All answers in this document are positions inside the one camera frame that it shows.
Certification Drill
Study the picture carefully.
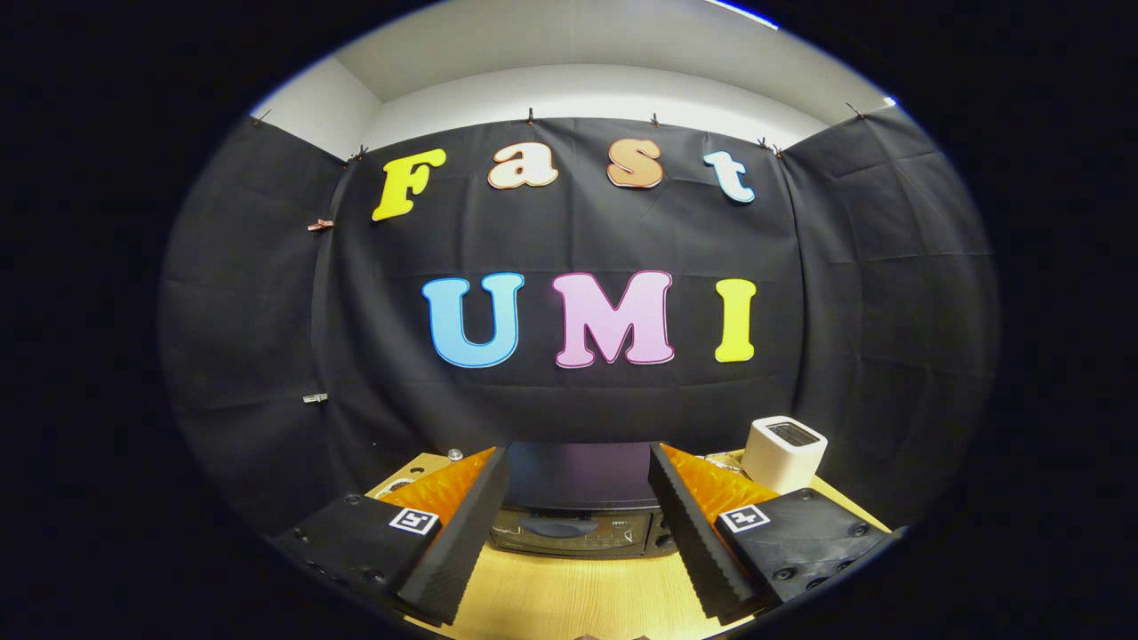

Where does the black toaster oven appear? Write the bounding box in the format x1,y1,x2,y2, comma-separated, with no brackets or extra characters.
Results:
487,442,681,559

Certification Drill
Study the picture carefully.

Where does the white pop-up toaster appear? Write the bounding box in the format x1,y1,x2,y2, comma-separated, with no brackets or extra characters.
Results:
741,416,829,495

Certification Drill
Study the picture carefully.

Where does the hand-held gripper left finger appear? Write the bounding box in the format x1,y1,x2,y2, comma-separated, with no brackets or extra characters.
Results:
271,446,512,626

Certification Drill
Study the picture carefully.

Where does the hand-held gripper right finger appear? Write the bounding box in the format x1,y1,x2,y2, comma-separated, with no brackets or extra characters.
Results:
647,443,908,623

